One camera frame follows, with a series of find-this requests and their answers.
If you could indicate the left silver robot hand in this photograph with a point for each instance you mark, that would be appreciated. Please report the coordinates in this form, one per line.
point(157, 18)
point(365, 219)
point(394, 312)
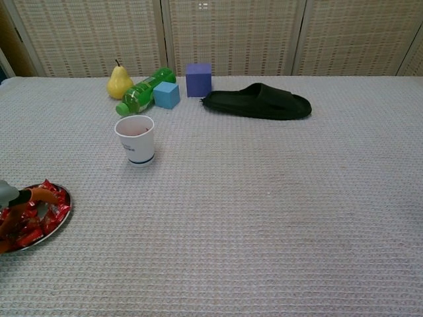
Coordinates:
point(8, 195)

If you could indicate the red candy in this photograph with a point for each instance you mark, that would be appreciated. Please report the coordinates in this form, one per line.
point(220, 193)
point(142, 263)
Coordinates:
point(49, 185)
point(31, 237)
point(62, 202)
point(50, 221)

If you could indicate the round metal plate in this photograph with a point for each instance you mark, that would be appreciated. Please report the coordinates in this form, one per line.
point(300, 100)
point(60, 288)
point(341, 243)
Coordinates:
point(64, 218)

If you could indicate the white paper cup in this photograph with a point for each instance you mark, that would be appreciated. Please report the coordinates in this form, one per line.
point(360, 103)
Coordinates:
point(138, 147)

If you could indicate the brown wooden board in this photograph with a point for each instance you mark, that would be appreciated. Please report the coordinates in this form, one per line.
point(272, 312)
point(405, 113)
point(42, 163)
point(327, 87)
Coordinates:
point(13, 49)

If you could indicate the yellow pear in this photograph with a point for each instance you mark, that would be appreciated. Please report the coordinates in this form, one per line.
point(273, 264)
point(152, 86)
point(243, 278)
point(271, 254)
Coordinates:
point(117, 84)

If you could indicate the green plastic bottle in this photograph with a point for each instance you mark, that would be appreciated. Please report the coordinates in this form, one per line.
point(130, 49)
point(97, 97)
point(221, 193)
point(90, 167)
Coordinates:
point(138, 95)

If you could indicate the woven folding screen panel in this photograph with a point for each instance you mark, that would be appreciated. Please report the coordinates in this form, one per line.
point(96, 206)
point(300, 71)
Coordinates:
point(357, 33)
point(416, 62)
point(231, 33)
point(92, 36)

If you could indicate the light blue cube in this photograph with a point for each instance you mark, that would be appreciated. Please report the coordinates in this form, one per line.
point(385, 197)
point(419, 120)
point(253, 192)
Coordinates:
point(167, 95)

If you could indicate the purple cube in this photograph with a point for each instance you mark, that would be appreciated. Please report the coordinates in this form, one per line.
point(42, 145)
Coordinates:
point(198, 82)

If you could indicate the white woven tablecloth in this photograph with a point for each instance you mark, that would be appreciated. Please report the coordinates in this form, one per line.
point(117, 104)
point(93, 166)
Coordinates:
point(231, 214)

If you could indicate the black slipper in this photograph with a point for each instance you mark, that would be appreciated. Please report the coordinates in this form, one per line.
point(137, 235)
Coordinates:
point(257, 102)

